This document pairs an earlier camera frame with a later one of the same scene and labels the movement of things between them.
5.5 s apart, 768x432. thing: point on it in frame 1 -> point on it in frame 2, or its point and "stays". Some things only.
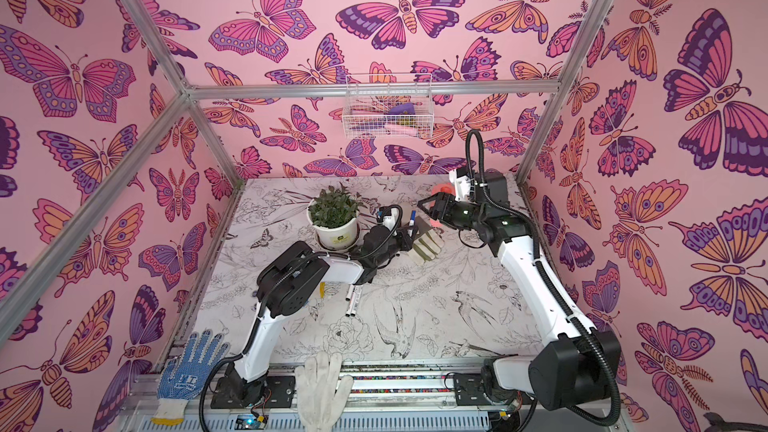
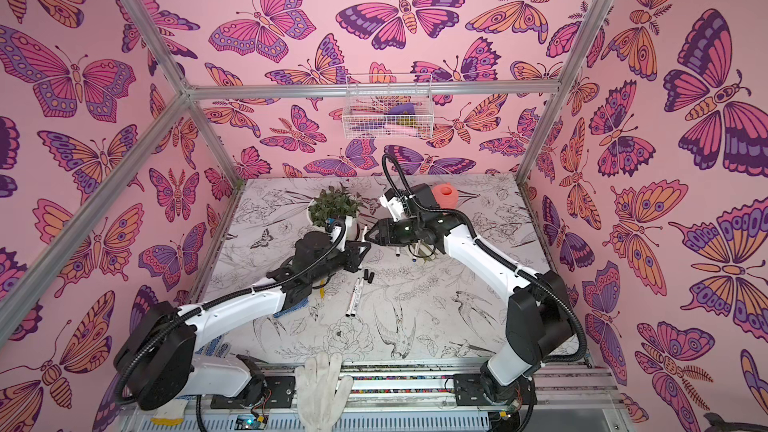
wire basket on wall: [388, 107] stays
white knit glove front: [322, 392] stays
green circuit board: [248, 422] stays
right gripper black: [447, 209] -> [381, 233]
